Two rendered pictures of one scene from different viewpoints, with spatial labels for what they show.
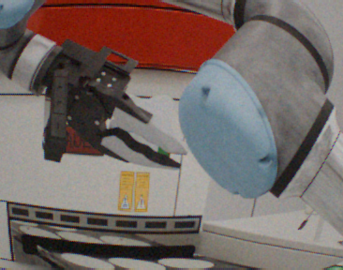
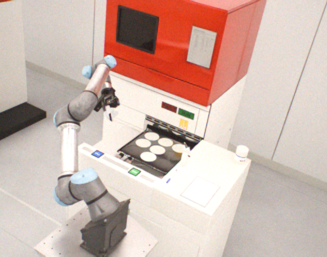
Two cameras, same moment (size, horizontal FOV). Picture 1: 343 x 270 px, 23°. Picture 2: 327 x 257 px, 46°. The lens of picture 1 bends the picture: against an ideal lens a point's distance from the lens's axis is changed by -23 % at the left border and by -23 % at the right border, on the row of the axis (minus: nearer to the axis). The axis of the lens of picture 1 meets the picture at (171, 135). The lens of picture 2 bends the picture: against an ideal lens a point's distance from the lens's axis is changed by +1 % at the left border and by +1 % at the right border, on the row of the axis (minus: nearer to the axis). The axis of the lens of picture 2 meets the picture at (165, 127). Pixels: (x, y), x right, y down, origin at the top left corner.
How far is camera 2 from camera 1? 221 cm
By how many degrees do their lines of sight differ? 64
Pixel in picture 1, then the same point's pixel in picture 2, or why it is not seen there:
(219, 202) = not seen: outside the picture
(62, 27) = (155, 77)
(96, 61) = (108, 96)
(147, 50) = (180, 93)
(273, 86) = (58, 114)
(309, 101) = (60, 120)
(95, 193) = (173, 120)
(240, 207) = not seen: outside the picture
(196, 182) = (201, 128)
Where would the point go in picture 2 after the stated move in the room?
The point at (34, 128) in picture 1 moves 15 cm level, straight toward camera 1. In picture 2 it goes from (156, 100) to (136, 103)
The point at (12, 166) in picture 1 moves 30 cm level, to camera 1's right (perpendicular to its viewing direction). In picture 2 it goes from (148, 106) to (165, 129)
